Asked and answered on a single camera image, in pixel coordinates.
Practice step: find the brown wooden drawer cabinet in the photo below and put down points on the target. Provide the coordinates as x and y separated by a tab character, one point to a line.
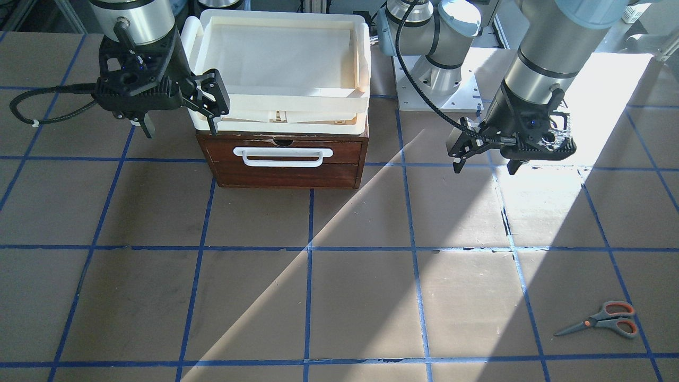
234	175

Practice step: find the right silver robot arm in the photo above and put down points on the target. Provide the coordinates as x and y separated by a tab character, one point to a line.
134	23

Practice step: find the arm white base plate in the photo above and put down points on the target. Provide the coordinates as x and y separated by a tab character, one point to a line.
454	90

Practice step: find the wooden drawer with white handle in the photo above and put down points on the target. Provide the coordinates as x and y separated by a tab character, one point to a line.
283	153

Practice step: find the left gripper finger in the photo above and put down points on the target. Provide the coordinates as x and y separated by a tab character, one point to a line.
461	146
513	165

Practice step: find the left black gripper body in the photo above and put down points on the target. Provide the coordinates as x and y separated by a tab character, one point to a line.
494	115

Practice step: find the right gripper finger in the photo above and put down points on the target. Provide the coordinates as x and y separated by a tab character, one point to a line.
146	124
208	97

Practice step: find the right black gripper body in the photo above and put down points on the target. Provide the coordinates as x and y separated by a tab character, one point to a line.
179	62

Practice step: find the grey orange scissors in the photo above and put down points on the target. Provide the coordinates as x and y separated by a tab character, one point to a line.
618	316

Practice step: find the white plastic bin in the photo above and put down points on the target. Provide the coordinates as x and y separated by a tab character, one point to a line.
285	72

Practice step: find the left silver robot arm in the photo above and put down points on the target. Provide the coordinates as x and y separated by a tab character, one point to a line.
561	37

